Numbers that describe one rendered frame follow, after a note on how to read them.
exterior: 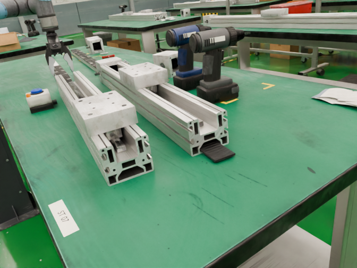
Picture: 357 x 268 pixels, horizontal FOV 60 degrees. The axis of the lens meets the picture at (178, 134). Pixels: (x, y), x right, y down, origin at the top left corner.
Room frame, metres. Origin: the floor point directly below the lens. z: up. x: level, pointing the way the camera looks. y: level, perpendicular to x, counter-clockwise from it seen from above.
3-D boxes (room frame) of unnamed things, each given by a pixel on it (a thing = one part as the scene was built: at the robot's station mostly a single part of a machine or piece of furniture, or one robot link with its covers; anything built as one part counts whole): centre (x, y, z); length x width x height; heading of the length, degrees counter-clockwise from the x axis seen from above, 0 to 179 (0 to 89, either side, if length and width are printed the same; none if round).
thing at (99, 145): (0.91, 0.26, 0.82); 0.80 x 0.10 x 0.09; 23
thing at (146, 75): (0.98, 0.09, 0.87); 0.16 x 0.11 x 0.07; 23
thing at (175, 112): (0.98, 0.09, 0.82); 0.80 x 0.10 x 0.09; 23
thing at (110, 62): (1.39, 0.28, 0.83); 0.12 x 0.09 x 0.10; 113
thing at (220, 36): (0.96, -0.17, 0.89); 0.20 x 0.08 x 0.22; 108
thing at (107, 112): (0.68, 0.17, 0.87); 0.16 x 0.11 x 0.07; 23
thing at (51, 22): (1.46, 0.50, 1.06); 0.08 x 0.08 x 0.05
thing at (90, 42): (2.30, 0.52, 0.83); 0.11 x 0.10 x 0.10; 114
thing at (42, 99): (1.12, 0.49, 0.81); 0.10 x 0.08 x 0.06; 113
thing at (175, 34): (1.14, -0.10, 0.89); 0.20 x 0.08 x 0.22; 114
